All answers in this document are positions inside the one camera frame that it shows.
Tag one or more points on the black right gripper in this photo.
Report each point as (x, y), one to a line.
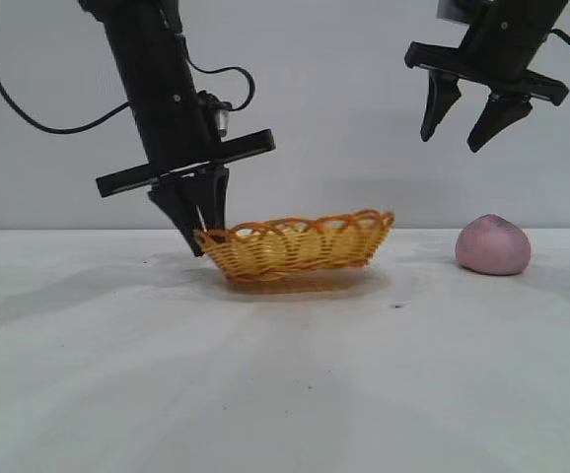
(504, 47)

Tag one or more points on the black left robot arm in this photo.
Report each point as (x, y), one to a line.
(132, 17)

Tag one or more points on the pink peach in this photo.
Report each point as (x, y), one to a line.
(492, 246)

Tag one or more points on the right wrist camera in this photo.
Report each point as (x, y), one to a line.
(455, 9)

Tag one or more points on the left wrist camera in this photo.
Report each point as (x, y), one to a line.
(218, 115)

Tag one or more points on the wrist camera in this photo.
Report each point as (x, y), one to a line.
(455, 9)
(218, 115)

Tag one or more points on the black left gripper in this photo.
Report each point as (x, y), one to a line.
(166, 123)

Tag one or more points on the yellow woven wicker basket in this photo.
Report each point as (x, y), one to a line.
(290, 251)

